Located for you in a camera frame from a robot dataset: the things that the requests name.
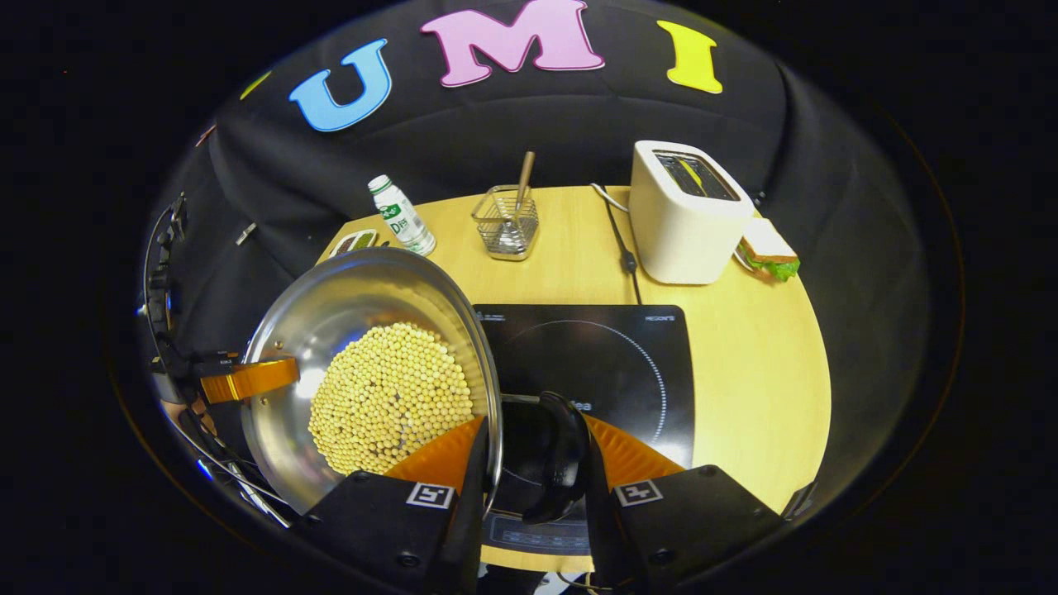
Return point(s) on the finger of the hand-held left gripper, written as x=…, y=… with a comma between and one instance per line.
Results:
x=248, y=380

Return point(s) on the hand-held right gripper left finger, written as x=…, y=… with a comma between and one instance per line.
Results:
x=388, y=521

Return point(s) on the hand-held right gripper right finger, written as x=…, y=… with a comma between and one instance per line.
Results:
x=686, y=521

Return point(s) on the pile of yellow soybeans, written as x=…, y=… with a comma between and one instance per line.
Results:
x=388, y=397

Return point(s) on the stainless steel pot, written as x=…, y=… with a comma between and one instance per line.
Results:
x=347, y=297

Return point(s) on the black induction cooktop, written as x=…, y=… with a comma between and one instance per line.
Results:
x=595, y=355

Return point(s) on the white clip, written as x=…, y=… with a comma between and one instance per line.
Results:
x=245, y=234

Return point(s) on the small white bean dish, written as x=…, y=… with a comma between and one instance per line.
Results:
x=354, y=242

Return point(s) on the pink clip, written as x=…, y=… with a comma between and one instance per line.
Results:
x=206, y=135

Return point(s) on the white green-label drink bottle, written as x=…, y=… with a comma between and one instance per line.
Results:
x=402, y=217

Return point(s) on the sandwich with lettuce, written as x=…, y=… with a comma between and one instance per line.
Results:
x=769, y=248

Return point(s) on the white toaster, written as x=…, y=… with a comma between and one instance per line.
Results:
x=682, y=235

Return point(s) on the wooden utensil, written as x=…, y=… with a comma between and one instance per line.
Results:
x=526, y=178

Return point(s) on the black backdrop cloth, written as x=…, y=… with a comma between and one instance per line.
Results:
x=512, y=132

